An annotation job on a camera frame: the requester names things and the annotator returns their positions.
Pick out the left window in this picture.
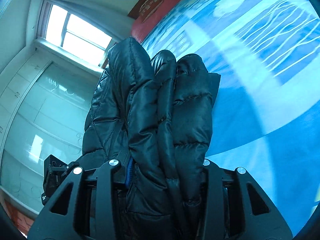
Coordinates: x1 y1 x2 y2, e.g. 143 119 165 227
37 1 114 68

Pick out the blue patterned bed sheet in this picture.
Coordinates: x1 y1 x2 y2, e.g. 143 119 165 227
143 0 319 234

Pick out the white wardrobe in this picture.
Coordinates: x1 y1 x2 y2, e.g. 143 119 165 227
1 50 98 216

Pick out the black puffer jacket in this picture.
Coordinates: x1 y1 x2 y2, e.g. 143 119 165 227
79 37 221 239

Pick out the red pillow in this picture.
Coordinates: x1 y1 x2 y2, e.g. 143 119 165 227
131 0 180 43

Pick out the small patterned brown cushion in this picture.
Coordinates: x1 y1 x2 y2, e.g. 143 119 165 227
139 0 163 22

